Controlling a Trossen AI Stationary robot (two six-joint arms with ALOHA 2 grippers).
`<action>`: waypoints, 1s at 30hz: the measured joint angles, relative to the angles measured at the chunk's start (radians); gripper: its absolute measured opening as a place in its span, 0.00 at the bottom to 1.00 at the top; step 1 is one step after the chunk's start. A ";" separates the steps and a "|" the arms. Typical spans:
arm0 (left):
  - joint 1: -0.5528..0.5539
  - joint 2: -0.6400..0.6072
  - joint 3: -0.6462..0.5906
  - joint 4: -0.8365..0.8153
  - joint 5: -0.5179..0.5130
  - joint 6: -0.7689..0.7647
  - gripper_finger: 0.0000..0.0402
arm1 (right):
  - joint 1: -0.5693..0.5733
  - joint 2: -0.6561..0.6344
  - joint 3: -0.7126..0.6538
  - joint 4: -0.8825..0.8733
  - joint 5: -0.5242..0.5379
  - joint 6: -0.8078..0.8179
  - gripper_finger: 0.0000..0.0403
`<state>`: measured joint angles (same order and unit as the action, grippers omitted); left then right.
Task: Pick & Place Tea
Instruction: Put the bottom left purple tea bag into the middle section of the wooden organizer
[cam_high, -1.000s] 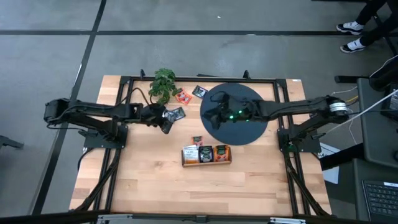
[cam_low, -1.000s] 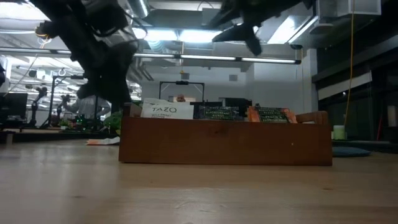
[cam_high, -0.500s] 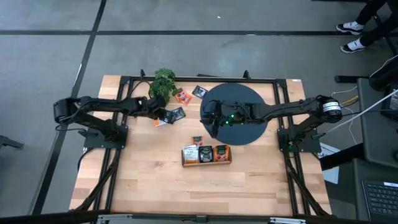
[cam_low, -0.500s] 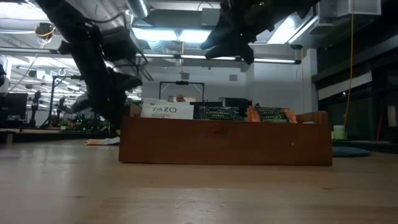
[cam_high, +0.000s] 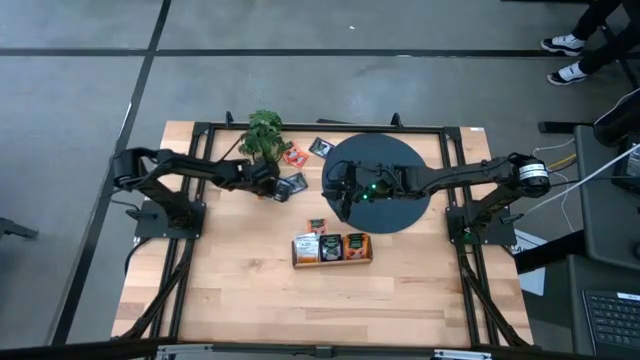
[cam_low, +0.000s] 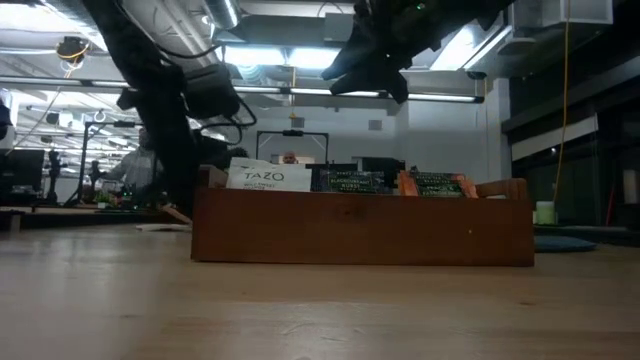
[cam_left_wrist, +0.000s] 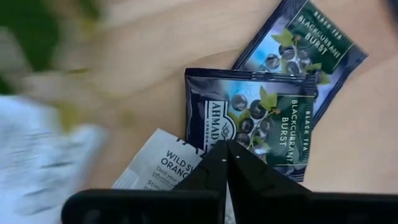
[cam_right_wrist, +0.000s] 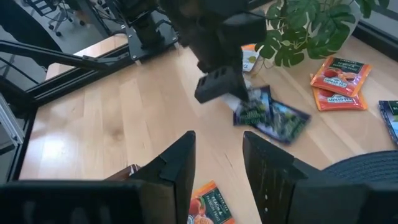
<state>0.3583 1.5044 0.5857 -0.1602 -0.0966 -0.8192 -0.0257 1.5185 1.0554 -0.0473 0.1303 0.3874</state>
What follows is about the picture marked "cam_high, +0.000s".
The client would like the black floor beam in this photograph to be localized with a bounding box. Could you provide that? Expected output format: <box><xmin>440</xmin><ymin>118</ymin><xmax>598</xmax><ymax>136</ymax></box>
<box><xmin>513</xmin><ymin>229</ymin><xmax>587</xmax><ymax>275</ymax></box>

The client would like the small green potted plant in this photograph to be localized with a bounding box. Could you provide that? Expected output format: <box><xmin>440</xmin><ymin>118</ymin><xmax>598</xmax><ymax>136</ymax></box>
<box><xmin>237</xmin><ymin>108</ymin><xmax>289</xmax><ymax>171</ymax></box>

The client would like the black desk foot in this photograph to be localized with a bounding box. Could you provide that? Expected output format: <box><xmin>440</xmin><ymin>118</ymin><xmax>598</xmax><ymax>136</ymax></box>
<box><xmin>537</xmin><ymin>119</ymin><xmax>596</xmax><ymax>135</ymax></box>

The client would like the thin white cable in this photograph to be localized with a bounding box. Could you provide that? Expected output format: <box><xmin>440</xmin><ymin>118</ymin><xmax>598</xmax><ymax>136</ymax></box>
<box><xmin>532</xmin><ymin>143</ymin><xmax>577</xmax><ymax>234</ymax></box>

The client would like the black laptop keyboard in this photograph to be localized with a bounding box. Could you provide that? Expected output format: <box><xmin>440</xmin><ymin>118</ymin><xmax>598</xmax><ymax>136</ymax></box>
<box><xmin>582</xmin><ymin>289</ymin><xmax>640</xmax><ymax>357</ymax></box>

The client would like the grey desk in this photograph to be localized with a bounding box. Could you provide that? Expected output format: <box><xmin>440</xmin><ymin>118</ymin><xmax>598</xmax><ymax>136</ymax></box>
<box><xmin>573</xmin><ymin>124</ymin><xmax>640</xmax><ymax>272</ymax></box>

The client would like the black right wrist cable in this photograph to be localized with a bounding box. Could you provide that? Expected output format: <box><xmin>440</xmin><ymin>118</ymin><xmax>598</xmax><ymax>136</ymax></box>
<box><xmin>323</xmin><ymin>159</ymin><xmax>352</xmax><ymax>187</ymax></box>

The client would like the yellow cable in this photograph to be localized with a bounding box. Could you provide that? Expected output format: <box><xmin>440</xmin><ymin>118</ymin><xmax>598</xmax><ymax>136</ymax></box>
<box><xmin>543</xmin><ymin>153</ymin><xmax>578</xmax><ymax>172</ymax></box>

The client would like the long black crossbar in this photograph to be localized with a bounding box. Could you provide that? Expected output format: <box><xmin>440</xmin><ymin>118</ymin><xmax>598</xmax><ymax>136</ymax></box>
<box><xmin>0</xmin><ymin>338</ymin><xmax>640</xmax><ymax>360</ymax></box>

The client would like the person's white black shoe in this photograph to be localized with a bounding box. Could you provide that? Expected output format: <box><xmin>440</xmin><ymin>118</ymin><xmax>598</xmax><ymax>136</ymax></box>
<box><xmin>539</xmin><ymin>33</ymin><xmax>587</xmax><ymax>58</ymax></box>
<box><xmin>546</xmin><ymin>62</ymin><xmax>590</xmax><ymax>87</ymax></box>

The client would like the dark round plate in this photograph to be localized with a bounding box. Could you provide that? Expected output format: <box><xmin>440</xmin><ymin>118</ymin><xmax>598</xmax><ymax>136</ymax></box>
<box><xmin>320</xmin><ymin>132</ymin><xmax>432</xmax><ymax>235</ymax></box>

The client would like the thin black cable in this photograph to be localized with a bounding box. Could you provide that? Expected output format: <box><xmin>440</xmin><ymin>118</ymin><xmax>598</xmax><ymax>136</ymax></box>
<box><xmin>547</xmin><ymin>174</ymin><xmax>640</xmax><ymax>194</ymax></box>

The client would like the wooden three-compartment tea box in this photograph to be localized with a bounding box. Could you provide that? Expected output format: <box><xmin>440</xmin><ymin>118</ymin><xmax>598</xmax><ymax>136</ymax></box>
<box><xmin>291</xmin><ymin>231</ymin><xmax>375</xmax><ymax>270</ymax></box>

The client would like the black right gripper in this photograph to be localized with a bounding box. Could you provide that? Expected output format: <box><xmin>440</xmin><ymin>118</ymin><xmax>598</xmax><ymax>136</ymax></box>
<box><xmin>322</xmin><ymin>167</ymin><xmax>376</xmax><ymax>224</ymax></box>

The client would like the black aluminium rail frame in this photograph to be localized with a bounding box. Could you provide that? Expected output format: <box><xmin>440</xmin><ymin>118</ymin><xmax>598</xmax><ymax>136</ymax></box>
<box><xmin>112</xmin><ymin>112</ymin><xmax>535</xmax><ymax>351</ymax></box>

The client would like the white paper sheet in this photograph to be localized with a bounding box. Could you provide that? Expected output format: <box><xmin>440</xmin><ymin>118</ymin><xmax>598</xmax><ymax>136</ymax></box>
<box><xmin>513</xmin><ymin>228</ymin><xmax>547</xmax><ymax>297</ymax></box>

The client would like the black square mounting plate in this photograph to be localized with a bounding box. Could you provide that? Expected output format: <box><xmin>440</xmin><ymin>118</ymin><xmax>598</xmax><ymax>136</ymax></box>
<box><xmin>133</xmin><ymin>199</ymin><xmax>207</xmax><ymax>240</ymax></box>
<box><xmin>445</xmin><ymin>205</ymin><xmax>518</xmax><ymax>247</ymax></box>

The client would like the black bag with white stripe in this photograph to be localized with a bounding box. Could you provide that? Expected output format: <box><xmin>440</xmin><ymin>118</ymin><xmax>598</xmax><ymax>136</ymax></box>
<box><xmin>593</xmin><ymin>88</ymin><xmax>640</xmax><ymax>148</ymax></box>

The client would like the silver aluminium bracket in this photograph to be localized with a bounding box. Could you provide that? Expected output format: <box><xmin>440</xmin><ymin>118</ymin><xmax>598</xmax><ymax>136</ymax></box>
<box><xmin>432</xmin><ymin>348</ymin><xmax>494</xmax><ymax>360</ymax></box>
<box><xmin>155</xmin><ymin>342</ymin><xmax>217</xmax><ymax>360</ymax></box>

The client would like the thick white cable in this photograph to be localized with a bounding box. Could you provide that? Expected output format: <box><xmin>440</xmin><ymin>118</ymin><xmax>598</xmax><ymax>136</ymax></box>
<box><xmin>519</xmin><ymin>143</ymin><xmax>640</xmax><ymax>217</ymax></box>

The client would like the person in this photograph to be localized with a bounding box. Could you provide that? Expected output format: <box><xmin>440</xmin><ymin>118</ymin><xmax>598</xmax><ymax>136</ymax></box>
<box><xmin>569</xmin><ymin>0</ymin><xmax>640</xmax><ymax>76</ymax></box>

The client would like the grey chair leg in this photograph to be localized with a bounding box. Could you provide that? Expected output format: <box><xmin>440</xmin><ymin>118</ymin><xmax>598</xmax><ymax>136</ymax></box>
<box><xmin>0</xmin><ymin>217</ymin><xmax>40</xmax><ymax>242</ymax></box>

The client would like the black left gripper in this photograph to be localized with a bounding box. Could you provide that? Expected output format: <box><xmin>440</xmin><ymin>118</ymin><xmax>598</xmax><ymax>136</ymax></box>
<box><xmin>234</xmin><ymin>160</ymin><xmax>285</xmax><ymax>200</ymax></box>

